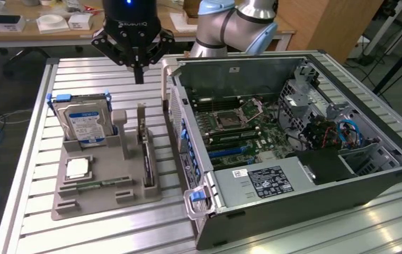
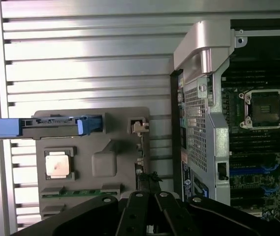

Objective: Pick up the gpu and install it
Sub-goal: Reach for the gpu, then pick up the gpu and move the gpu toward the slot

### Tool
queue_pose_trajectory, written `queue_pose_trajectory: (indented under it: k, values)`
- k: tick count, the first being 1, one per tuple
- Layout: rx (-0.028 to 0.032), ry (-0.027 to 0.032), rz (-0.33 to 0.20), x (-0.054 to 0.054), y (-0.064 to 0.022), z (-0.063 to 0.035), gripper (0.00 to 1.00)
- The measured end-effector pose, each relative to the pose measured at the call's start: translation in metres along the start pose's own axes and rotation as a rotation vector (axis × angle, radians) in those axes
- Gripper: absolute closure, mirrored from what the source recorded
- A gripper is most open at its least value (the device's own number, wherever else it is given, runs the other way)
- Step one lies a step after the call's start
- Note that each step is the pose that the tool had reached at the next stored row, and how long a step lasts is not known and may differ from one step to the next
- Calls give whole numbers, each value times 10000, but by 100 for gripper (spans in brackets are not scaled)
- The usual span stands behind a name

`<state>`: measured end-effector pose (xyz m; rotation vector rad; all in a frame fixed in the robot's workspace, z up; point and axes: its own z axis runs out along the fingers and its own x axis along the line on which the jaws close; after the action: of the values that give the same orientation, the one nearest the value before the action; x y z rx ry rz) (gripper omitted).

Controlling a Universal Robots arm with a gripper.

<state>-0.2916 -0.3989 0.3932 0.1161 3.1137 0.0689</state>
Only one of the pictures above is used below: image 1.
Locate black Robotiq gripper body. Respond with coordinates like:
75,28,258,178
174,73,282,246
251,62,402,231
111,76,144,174
102,0,162,67

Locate graphics card with metal bracket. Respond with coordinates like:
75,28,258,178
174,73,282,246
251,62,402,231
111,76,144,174
136,102,155,187

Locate white paper stack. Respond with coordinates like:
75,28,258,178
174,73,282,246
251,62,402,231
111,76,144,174
168,12,199,33

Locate white carton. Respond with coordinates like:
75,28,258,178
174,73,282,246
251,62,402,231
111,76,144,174
68,13,94,30

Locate brown cardboard box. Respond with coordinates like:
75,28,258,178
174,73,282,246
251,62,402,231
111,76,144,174
183,0,202,19

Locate white square dish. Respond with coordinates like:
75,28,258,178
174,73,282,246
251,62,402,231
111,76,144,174
36,14,71,34

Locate hard disk with blue label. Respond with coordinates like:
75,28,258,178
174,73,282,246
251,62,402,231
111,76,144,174
54,98,112,149

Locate black office chair base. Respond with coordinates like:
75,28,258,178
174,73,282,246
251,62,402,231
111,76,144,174
0,44,83,78

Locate white box with dark lid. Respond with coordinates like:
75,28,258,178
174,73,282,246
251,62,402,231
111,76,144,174
0,14,27,32

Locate CPU socket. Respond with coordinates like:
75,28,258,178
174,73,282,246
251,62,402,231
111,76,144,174
214,110,246,130

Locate metal socket cover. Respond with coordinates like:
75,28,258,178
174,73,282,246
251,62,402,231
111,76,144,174
238,97,269,120

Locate installed RAM stick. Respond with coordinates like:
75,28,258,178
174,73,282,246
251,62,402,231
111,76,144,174
207,129,262,145

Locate green motherboard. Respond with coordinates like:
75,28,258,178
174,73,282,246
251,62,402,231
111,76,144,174
188,88,299,171

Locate blue expansion slot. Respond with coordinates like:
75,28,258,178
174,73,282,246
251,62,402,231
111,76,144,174
208,146,250,160

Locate silver CPU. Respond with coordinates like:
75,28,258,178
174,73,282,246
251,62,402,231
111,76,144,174
66,158,92,177

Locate green RAM stick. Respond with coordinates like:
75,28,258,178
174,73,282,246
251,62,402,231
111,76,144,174
76,177,128,187

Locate small silver heatsink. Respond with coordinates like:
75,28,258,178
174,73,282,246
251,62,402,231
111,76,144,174
257,152,279,162

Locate wooden cabinet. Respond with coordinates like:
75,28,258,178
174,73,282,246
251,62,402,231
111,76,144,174
290,0,388,64

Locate grey parts rack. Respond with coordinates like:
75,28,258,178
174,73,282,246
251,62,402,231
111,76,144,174
51,110,163,222

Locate white floor cabinet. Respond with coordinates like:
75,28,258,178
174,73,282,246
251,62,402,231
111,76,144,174
347,34,377,63

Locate grey power supply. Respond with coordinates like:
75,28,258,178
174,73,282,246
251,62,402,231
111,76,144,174
203,155,310,208

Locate black tripod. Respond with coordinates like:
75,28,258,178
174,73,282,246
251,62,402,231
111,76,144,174
373,0,402,94

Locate metal disk bay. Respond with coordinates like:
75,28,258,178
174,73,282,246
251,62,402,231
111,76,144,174
338,137,401,177

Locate black open PC case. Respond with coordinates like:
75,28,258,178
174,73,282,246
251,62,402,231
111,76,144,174
160,51,402,251

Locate grey plastic case handle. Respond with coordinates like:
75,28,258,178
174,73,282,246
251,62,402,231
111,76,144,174
160,58,182,103

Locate hard drive with blue bracket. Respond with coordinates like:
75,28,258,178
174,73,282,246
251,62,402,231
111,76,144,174
46,89,114,141

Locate white floor cable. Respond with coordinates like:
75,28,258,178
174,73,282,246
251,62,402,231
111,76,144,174
0,107,32,125

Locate grey handle with blue latch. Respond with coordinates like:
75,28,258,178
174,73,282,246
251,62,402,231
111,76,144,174
182,184,215,221

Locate red wire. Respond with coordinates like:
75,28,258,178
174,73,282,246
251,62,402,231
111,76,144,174
322,124,337,149

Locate blue wire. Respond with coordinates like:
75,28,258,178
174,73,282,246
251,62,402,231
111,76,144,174
337,119,365,149

